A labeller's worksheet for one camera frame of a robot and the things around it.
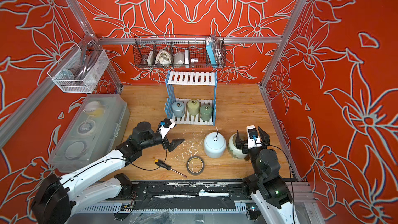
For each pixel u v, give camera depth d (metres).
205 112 0.92
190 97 1.10
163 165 0.80
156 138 0.64
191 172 0.78
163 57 0.91
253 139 0.54
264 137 0.61
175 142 0.67
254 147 0.59
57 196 0.39
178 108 0.94
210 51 0.84
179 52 0.98
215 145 0.78
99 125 0.75
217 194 0.73
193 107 0.94
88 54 0.77
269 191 0.48
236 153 0.80
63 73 0.70
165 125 0.63
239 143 0.61
